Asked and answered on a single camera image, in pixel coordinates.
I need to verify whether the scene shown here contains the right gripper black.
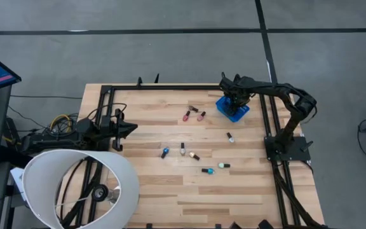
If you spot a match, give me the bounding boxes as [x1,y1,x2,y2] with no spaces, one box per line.
[219,74,256,116]

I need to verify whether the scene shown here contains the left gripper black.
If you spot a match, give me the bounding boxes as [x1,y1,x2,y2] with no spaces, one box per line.
[102,108,139,141]

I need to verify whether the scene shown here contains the blue plastic basket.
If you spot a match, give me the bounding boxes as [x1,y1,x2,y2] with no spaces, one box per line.
[215,94,251,123]

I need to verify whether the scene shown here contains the black lamp socket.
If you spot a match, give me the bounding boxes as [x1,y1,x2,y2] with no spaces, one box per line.
[91,184,120,204]

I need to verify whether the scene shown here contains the white lamp shade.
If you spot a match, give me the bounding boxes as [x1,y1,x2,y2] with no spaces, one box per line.
[22,149,140,229]

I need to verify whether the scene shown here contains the white paper sheet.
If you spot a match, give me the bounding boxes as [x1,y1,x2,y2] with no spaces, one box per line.
[10,167,25,195]

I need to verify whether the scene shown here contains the black aluminium table frame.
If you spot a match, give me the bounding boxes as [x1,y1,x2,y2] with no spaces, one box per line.
[57,83,330,229]

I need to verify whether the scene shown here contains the yellow cable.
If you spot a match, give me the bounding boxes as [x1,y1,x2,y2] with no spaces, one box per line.
[50,114,73,132]

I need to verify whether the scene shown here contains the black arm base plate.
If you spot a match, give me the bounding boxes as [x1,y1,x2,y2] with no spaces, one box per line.
[264,135,314,162]

